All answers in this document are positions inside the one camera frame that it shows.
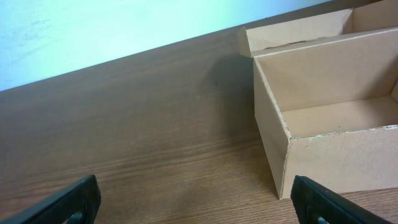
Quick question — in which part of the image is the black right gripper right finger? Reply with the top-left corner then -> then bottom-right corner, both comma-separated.
290,175 -> 391,224

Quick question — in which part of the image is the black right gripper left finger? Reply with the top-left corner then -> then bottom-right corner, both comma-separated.
1,175 -> 101,224

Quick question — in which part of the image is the brown cardboard box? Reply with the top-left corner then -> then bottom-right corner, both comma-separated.
238,0 -> 397,198

